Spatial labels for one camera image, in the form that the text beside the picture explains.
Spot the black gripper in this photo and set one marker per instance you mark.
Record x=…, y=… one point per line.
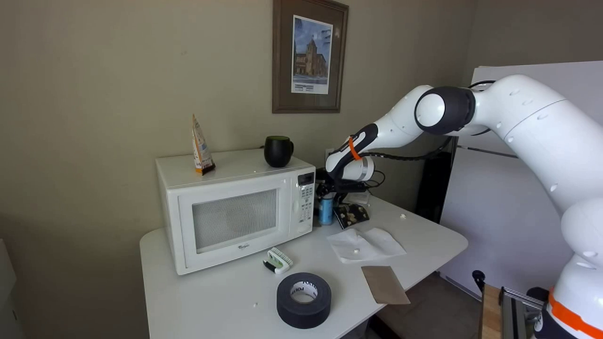
x=348, y=189

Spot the bottle with blue label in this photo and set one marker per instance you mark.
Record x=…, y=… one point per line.
x=325, y=212

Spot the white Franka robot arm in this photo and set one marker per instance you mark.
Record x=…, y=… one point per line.
x=534, y=125

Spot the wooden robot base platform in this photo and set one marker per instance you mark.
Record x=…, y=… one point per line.
x=502, y=312

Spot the white microwave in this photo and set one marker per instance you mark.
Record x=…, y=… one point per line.
x=233, y=210

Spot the white plastic bag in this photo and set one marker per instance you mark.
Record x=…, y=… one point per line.
x=368, y=244

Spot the black mug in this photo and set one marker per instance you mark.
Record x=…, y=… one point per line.
x=278, y=152

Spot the black tape roll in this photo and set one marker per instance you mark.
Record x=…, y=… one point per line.
x=304, y=300

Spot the black tall panel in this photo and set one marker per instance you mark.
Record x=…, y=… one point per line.
x=434, y=182

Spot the white table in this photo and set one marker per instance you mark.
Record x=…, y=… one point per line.
x=251, y=295

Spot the brown framed picture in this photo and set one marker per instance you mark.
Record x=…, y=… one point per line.
x=312, y=55

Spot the white board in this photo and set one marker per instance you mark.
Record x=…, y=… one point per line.
x=502, y=208

